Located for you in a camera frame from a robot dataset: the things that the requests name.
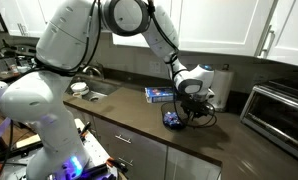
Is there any orange handled tool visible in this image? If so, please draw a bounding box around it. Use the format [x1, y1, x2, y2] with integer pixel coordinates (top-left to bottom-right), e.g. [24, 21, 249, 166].
[105, 157, 129, 174]

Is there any white bowl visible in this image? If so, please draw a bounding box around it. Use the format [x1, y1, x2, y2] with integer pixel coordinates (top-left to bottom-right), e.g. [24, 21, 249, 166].
[70, 81, 90, 98]

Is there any silver cabinet bar handle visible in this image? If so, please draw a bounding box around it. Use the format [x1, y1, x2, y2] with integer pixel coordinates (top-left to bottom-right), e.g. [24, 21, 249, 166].
[259, 24, 276, 60]

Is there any wide white upper cabinet door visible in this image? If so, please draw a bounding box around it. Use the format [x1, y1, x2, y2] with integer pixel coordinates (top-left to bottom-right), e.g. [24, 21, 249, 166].
[177, 0, 277, 58]

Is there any blue printed cardboard box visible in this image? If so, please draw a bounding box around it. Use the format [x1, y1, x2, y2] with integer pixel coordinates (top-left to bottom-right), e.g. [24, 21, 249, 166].
[144, 86, 177, 104]

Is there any silver drawer handle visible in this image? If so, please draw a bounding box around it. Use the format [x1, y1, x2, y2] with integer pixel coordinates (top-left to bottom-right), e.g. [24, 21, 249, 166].
[114, 133, 133, 145]
[117, 156, 135, 167]

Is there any blue snack packet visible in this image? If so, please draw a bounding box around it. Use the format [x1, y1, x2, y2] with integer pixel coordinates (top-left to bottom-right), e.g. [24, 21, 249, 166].
[162, 111, 177, 125]
[167, 114, 184, 130]

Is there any white wall outlet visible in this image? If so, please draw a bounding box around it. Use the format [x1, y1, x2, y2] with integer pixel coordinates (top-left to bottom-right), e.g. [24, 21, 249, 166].
[148, 60, 162, 75]

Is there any white paper towel roll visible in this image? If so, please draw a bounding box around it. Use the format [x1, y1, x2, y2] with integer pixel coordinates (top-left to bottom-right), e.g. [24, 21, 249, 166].
[208, 64, 235, 113]

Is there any chrome faucet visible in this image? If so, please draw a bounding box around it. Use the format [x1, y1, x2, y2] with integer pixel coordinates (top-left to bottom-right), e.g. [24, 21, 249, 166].
[81, 64, 104, 80]

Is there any steel kitchen sink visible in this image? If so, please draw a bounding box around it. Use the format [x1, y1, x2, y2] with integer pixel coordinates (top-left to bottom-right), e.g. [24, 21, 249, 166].
[64, 74, 122, 103]

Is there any silver toaster oven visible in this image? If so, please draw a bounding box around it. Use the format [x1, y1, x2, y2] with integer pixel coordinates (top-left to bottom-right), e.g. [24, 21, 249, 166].
[239, 78, 298, 167]

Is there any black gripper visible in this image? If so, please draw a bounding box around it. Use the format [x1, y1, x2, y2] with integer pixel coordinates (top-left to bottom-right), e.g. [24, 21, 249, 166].
[180, 95, 211, 127]

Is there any black wire mesh basket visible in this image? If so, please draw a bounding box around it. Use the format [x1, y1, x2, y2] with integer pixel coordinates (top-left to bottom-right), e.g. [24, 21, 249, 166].
[160, 100, 219, 130]

